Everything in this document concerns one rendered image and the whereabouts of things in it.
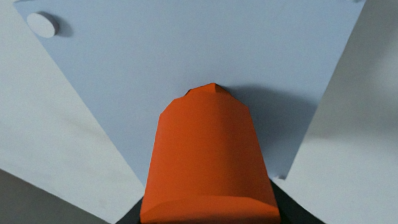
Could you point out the light blue flat plate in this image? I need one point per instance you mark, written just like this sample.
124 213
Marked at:
129 59

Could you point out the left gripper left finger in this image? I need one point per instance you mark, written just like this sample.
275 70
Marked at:
133 215

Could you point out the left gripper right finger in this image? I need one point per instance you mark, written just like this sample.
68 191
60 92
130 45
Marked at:
290 211

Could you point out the orange stepped peg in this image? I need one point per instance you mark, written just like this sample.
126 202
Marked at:
207 166

